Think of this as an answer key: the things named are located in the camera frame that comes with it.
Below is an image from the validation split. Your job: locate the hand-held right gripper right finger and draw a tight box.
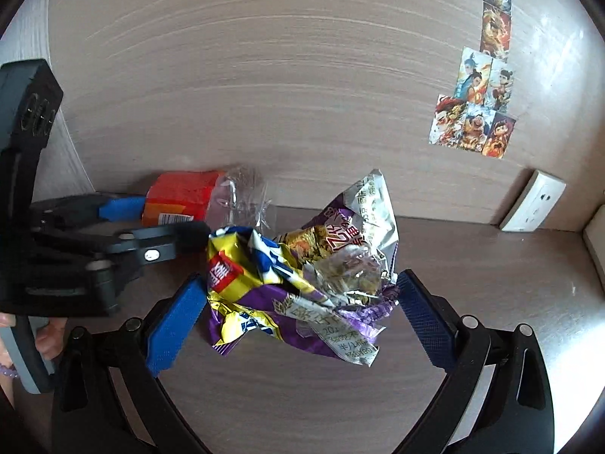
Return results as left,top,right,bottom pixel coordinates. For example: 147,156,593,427
396,269,555,454

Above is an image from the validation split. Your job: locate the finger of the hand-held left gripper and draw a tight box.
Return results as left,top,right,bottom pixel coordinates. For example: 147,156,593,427
29,194,146,229
108,220,211,273

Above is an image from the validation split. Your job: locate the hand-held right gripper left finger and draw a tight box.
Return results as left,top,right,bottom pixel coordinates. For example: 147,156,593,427
51,273,209,454

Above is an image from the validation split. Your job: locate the red packet with clear plastic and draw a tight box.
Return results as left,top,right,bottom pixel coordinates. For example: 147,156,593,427
141,165,276,229

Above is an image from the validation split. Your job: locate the yellow purple snack wrapper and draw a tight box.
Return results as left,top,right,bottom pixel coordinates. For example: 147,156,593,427
205,226,332,356

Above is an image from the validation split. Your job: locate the silver purple snack wrapper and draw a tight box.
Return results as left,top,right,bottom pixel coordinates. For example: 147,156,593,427
276,168,402,368

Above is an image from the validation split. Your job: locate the person's left hand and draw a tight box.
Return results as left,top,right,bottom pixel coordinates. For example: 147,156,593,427
36,318,70,361

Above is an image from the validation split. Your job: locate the group of cartoon stickers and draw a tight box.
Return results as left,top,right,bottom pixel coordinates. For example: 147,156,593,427
428,0,518,159

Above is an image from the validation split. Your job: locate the white wall socket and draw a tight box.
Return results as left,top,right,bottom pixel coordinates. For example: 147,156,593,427
500,169,567,233

